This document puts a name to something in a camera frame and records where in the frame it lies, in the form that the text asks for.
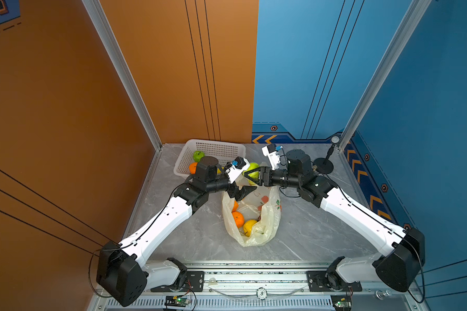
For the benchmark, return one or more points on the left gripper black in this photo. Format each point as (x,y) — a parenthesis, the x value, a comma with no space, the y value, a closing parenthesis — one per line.
(241,194)

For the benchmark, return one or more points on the aluminium corner post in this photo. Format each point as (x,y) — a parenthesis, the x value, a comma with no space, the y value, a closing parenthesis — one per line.
(405,30)
(106,34)

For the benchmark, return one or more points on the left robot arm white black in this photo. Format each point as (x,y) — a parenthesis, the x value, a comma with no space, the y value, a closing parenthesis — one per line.
(122,271)

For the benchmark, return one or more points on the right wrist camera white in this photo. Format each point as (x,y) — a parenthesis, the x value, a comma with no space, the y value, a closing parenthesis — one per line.
(271,151)

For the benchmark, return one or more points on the right circuit board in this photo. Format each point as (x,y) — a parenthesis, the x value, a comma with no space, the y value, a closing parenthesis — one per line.
(341,303)

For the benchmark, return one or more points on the yellow lemon fruit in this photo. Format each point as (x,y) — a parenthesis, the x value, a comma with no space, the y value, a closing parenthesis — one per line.
(248,227)

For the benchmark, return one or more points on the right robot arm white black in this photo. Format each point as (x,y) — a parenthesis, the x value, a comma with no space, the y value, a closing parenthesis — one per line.
(400,252)

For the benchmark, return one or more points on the right aluminium corner post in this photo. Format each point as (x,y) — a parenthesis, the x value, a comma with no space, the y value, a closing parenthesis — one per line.
(405,30)

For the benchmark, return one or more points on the orange fruit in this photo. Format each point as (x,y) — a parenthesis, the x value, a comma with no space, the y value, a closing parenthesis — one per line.
(238,219)
(193,168)

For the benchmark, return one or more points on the yellowish translucent plastic bag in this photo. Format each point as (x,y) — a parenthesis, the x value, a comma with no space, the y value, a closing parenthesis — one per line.
(263,205)

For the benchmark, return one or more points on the white perforated plastic basket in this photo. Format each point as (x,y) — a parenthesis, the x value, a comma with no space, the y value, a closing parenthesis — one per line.
(195,149)

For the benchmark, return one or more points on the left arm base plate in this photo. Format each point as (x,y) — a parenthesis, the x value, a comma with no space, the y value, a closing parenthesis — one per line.
(193,280)

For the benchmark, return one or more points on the left aluminium corner post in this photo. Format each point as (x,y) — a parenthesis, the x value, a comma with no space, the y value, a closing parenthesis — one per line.
(106,34)

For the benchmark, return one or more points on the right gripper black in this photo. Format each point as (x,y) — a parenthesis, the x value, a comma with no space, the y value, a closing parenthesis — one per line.
(266,176)

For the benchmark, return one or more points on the black round-base lamp stand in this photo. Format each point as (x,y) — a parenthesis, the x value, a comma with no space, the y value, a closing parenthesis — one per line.
(324,165)

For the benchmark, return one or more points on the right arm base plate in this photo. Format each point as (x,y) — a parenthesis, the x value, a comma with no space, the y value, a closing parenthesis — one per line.
(321,281)

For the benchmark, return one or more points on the left green circuit board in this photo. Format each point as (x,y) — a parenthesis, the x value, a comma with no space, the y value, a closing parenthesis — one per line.
(177,303)

